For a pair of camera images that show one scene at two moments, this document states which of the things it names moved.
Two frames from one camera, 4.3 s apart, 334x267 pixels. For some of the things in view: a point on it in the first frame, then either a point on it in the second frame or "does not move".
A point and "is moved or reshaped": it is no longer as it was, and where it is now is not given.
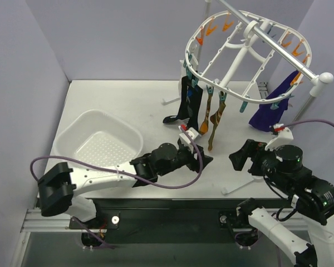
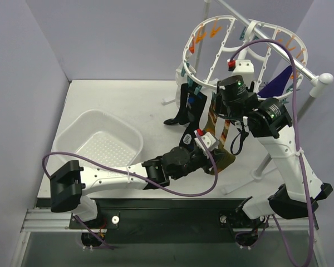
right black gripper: [252, 156] to [219, 104]
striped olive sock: [204, 125] is moved or reshaped
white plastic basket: [98, 137] does not move
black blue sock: [194, 99] is moved or reshaped
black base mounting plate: [165, 219] does not move
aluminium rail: [35, 222] does not move
